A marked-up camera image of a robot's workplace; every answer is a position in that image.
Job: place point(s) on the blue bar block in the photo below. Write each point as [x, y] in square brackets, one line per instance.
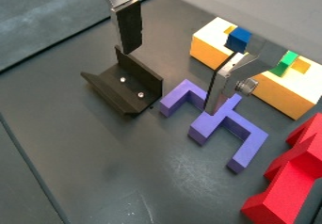
[238, 40]

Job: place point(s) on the purple E-shaped block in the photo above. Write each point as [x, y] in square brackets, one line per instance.
[227, 118]

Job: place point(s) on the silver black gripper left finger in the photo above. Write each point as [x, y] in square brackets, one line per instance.
[127, 19]

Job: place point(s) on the green bar block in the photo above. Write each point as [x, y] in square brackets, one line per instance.
[279, 69]

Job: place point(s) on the black L-shaped fixture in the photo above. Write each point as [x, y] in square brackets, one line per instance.
[128, 86]

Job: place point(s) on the yellow slotted board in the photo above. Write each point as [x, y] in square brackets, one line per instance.
[293, 92]

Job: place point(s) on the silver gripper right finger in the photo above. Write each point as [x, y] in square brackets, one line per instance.
[233, 75]

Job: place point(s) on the red E-shaped block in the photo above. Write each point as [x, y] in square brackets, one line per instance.
[292, 173]

